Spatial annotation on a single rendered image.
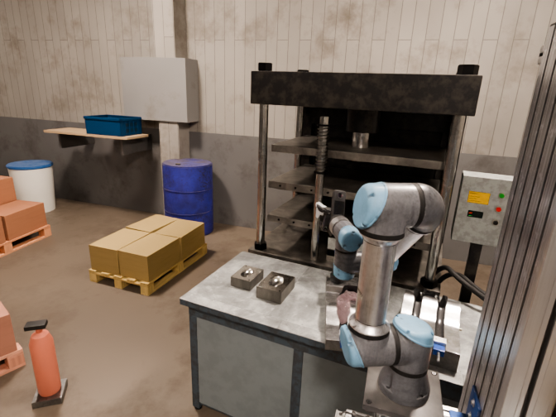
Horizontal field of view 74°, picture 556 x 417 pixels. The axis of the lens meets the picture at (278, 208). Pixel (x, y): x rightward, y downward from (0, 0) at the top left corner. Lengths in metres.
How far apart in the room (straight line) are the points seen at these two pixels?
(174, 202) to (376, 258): 4.07
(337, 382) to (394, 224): 1.20
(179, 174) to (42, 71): 3.13
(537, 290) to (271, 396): 1.71
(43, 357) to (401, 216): 2.30
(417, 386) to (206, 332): 1.29
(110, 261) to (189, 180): 1.45
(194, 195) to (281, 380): 3.14
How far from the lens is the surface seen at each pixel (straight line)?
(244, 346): 2.11
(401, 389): 1.24
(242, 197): 5.20
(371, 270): 1.00
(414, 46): 4.63
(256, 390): 2.25
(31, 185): 6.42
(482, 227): 2.46
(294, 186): 2.51
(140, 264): 3.70
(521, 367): 0.80
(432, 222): 1.00
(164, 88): 5.22
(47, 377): 2.82
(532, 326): 0.75
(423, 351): 1.17
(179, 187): 4.78
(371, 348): 1.10
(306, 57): 4.76
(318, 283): 2.27
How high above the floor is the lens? 1.89
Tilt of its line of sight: 18 degrees down
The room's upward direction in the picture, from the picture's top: 2 degrees clockwise
